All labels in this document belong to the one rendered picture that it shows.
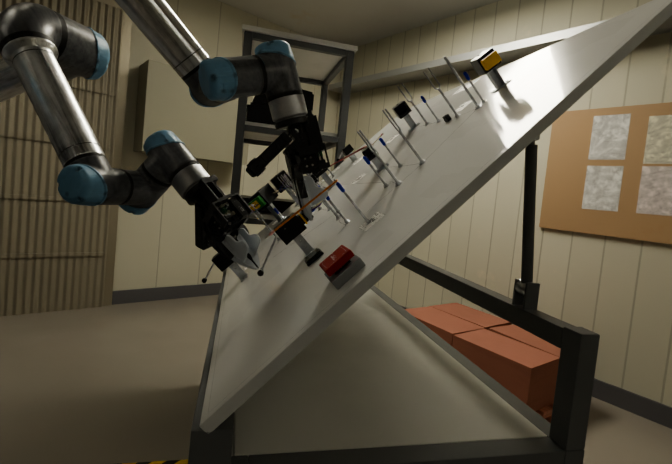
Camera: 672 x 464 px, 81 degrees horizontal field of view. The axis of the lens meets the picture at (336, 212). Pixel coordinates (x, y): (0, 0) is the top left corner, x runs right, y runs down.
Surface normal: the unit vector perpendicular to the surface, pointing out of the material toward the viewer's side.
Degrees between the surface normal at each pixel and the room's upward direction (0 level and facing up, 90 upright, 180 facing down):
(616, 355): 90
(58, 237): 90
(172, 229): 90
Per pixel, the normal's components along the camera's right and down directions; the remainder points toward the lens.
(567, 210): -0.77, -0.04
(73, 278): 0.63, 0.11
